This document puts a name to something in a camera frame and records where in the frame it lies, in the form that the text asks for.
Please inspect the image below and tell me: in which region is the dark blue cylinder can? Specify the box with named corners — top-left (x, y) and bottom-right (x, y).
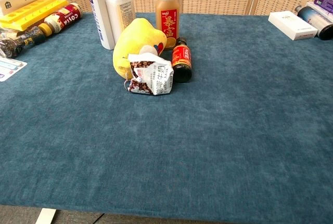
top-left (294, 5), bottom-right (333, 41)

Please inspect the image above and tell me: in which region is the tall white lotion bottle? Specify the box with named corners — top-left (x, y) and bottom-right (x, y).
top-left (83, 0), bottom-right (116, 50)

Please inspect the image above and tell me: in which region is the white flat box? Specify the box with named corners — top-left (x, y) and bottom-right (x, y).
top-left (267, 10), bottom-right (318, 41)

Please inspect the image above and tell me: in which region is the white bottle blue cap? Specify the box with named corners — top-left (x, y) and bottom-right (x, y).
top-left (103, 0), bottom-right (136, 44)

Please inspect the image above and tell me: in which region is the clear pepper grinder bottle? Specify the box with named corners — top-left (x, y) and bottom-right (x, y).
top-left (0, 26), bottom-right (46, 59)

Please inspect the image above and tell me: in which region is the purple white package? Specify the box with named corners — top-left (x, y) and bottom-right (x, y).
top-left (306, 0), bottom-right (333, 23)

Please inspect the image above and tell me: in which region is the red Costa coffee bottle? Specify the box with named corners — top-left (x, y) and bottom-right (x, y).
top-left (38, 3), bottom-right (84, 37)

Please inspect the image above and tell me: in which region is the orange juice bottle red label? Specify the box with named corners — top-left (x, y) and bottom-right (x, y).
top-left (155, 0), bottom-right (181, 51)

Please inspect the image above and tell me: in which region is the blue velvet tablecloth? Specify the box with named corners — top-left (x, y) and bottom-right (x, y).
top-left (0, 12), bottom-right (333, 224)

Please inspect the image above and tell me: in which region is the coffee milk carton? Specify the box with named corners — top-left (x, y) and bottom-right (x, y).
top-left (123, 52), bottom-right (175, 96)

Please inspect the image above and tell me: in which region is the small dark sauce bottle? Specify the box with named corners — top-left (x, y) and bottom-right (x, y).
top-left (171, 37), bottom-right (193, 84)

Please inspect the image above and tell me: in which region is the yellow plastic tray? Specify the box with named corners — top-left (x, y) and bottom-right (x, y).
top-left (0, 0), bottom-right (69, 31)

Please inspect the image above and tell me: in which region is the white blister card pack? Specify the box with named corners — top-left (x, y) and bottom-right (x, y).
top-left (0, 56), bottom-right (28, 83)

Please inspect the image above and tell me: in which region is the yellow plush toy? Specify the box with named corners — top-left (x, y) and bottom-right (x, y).
top-left (112, 18), bottom-right (168, 80)

